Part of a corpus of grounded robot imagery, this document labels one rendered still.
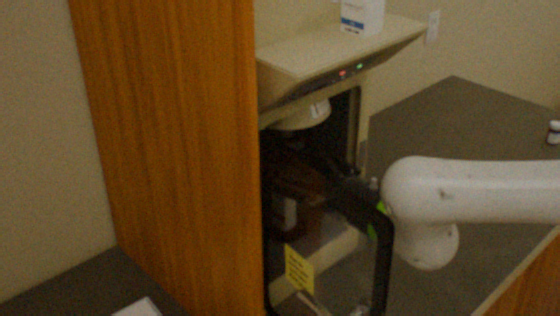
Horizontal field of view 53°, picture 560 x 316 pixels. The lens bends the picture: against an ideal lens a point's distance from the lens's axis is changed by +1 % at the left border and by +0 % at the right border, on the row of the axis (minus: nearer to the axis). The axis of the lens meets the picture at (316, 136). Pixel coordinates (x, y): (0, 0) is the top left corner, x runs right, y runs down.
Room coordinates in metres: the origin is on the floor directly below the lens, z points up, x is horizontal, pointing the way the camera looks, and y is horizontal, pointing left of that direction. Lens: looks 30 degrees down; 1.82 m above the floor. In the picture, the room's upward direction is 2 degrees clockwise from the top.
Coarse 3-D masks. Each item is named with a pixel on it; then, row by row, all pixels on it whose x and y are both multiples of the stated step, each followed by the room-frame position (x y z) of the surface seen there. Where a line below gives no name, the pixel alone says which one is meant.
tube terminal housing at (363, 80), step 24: (264, 0) 0.81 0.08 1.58; (288, 0) 0.84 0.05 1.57; (312, 0) 0.88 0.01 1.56; (264, 24) 0.81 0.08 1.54; (288, 24) 0.84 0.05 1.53; (312, 24) 0.88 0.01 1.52; (312, 96) 0.89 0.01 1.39; (360, 96) 1.03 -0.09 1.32; (264, 120) 0.80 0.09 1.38; (360, 120) 0.99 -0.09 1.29
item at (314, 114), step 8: (320, 104) 0.94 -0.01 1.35; (328, 104) 0.97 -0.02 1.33; (304, 112) 0.91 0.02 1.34; (312, 112) 0.92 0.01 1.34; (320, 112) 0.93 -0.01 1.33; (328, 112) 0.95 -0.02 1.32; (280, 120) 0.89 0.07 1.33; (288, 120) 0.89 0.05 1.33; (296, 120) 0.90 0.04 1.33; (304, 120) 0.90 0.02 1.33; (312, 120) 0.91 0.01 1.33; (320, 120) 0.92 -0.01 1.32; (272, 128) 0.89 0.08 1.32; (280, 128) 0.89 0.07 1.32; (288, 128) 0.89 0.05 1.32; (296, 128) 0.89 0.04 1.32
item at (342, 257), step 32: (288, 160) 0.70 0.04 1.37; (288, 192) 0.70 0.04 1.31; (320, 192) 0.64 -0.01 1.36; (352, 192) 0.60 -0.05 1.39; (288, 224) 0.70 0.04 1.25; (320, 224) 0.64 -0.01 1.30; (352, 224) 0.58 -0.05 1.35; (384, 224) 0.54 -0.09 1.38; (320, 256) 0.63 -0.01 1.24; (352, 256) 0.58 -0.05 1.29; (384, 256) 0.54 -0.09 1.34; (288, 288) 0.70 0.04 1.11; (320, 288) 0.63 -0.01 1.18; (352, 288) 0.58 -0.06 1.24; (384, 288) 0.53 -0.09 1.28
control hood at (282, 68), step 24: (336, 24) 0.92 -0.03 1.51; (384, 24) 0.92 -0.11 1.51; (408, 24) 0.93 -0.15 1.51; (264, 48) 0.80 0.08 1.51; (288, 48) 0.80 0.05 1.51; (312, 48) 0.80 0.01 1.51; (336, 48) 0.80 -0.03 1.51; (360, 48) 0.81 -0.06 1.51; (384, 48) 0.85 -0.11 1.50; (264, 72) 0.74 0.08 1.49; (288, 72) 0.71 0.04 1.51; (312, 72) 0.72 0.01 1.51; (360, 72) 0.93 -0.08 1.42; (264, 96) 0.74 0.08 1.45; (288, 96) 0.75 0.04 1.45
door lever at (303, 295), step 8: (304, 288) 0.60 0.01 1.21; (296, 296) 0.60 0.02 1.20; (304, 296) 0.59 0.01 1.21; (312, 296) 0.59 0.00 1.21; (304, 304) 0.58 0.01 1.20; (312, 304) 0.57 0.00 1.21; (320, 304) 0.57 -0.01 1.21; (312, 312) 0.57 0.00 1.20; (320, 312) 0.56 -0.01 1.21; (328, 312) 0.56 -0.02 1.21; (352, 312) 0.56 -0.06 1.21; (360, 312) 0.56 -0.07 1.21
